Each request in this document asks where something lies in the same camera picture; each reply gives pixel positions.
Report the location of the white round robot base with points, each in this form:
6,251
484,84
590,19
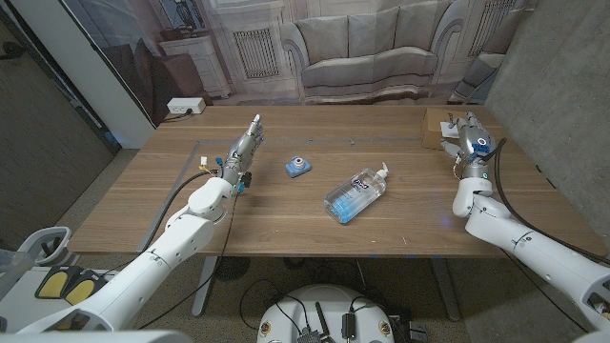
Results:
329,309

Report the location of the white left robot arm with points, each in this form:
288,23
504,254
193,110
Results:
157,267

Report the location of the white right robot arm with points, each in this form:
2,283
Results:
538,248

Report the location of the yellow black foot pedal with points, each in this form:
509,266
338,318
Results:
52,284
81,291

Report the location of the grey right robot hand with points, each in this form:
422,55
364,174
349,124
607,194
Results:
474,147

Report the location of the black round floor object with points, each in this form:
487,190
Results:
232,268

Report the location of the grey metal table leg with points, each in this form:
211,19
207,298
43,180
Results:
445,288
204,286

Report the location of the printed living room backdrop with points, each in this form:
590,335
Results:
362,52

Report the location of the black adapter on base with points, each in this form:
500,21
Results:
348,325

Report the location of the white card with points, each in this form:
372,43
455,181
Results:
447,131

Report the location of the white power strip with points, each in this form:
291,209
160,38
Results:
185,105

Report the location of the clear pump dispenser bottle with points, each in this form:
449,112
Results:
353,196

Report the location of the blue toy camera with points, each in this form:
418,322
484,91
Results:
298,167

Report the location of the white grey hollow stand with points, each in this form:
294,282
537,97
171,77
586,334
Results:
57,234

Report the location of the brown cardboard box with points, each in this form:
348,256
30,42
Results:
433,126

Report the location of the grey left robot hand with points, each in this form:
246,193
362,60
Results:
240,155

